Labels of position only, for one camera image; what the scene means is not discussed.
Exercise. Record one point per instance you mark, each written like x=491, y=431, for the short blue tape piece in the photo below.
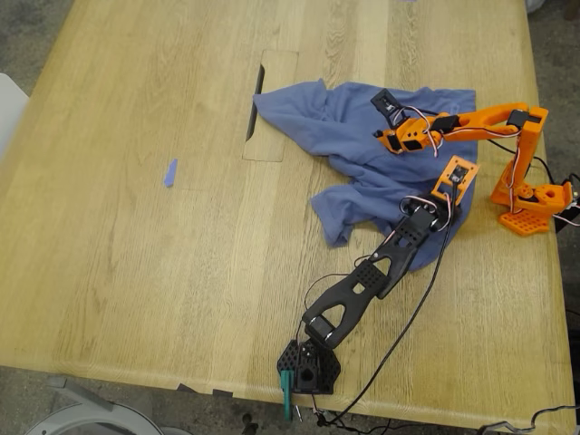
x=170, y=174

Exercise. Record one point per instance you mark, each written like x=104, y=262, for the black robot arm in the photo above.
x=349, y=294

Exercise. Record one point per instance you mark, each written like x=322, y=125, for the blue printed T-shirt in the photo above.
x=344, y=122

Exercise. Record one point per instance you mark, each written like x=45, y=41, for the wrist camera in black mount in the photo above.
x=385, y=103

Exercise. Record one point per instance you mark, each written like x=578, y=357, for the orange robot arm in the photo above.
x=489, y=115

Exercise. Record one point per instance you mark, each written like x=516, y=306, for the wrist camera in orange mount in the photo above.
x=469, y=174

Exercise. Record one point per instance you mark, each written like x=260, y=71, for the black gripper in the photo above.
x=454, y=209

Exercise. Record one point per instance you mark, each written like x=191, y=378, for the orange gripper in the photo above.
x=393, y=140

